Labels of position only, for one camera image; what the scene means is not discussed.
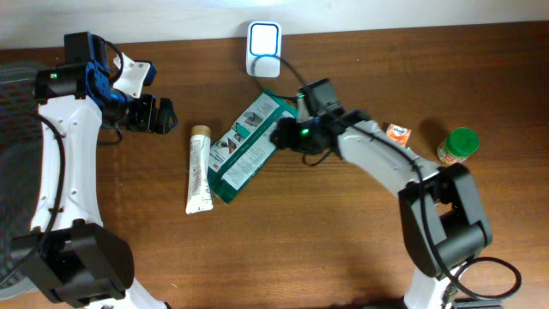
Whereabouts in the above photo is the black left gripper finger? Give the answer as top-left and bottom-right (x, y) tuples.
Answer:
(158, 98), (175, 117)
(156, 115), (178, 135)

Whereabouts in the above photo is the green white wipes package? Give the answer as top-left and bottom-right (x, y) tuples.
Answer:
(208, 91), (298, 203)

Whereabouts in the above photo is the white cream tube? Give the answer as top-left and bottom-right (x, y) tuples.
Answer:
(185, 125), (213, 215)

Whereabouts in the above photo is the orange tissue pack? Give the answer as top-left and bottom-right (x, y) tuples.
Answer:
(386, 124), (412, 147)

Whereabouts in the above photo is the green lid jar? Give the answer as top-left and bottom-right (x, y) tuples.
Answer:
(437, 127), (480, 165)

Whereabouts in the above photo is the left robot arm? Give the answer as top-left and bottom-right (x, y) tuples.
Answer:
(1, 32), (178, 308)

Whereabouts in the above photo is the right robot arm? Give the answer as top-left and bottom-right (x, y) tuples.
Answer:
(270, 79), (493, 308)

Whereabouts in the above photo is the white barcode scanner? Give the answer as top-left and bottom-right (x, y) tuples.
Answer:
(246, 21), (281, 78)

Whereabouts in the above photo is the grey plastic basket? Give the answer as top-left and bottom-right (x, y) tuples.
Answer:
(1, 60), (45, 276)

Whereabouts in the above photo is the right black cable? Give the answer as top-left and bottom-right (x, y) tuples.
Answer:
(249, 54), (523, 309)

